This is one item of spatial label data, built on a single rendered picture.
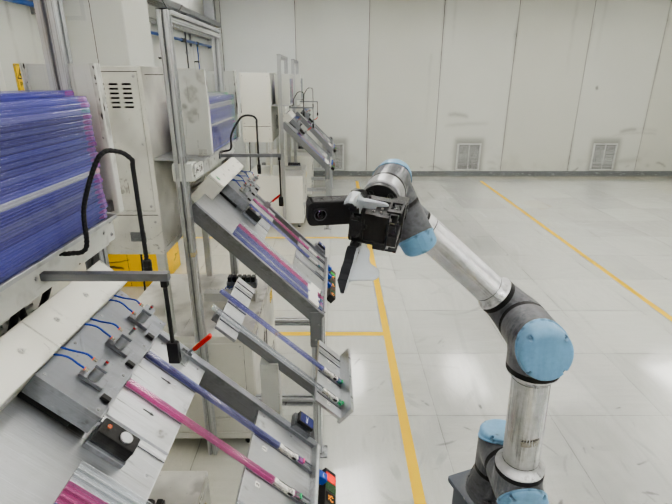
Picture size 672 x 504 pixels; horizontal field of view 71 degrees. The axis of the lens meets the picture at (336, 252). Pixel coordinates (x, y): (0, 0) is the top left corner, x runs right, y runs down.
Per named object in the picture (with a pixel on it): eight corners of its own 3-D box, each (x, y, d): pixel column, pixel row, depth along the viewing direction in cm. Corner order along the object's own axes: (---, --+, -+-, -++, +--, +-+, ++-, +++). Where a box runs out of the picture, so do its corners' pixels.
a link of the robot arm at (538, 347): (526, 480, 129) (552, 299, 110) (549, 529, 115) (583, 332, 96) (481, 481, 129) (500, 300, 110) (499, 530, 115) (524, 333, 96)
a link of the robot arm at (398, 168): (421, 186, 98) (403, 149, 95) (414, 206, 88) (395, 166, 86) (386, 200, 101) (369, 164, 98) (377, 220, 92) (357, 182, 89)
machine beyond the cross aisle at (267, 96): (334, 210, 632) (334, 57, 566) (334, 229, 556) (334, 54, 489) (232, 210, 632) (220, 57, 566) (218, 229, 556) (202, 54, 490)
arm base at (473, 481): (497, 465, 147) (501, 440, 144) (531, 504, 134) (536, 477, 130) (455, 478, 142) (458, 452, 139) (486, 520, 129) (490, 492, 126)
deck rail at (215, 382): (303, 455, 135) (318, 442, 133) (303, 460, 133) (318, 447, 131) (88, 302, 118) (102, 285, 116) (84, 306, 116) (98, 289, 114)
